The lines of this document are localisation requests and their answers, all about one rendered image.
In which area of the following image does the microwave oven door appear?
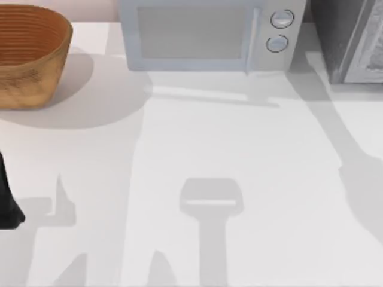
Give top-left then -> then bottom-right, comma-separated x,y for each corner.
117,0 -> 265,72

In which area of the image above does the pale microwave oven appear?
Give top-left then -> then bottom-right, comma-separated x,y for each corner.
115,0 -> 308,75

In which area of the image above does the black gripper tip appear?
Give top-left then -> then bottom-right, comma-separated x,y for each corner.
0,152 -> 26,230

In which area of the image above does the round microwave knob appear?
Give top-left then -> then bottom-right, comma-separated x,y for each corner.
265,33 -> 290,54
269,8 -> 295,30

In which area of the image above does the brown woven basket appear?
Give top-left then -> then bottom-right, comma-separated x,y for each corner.
0,4 -> 74,110

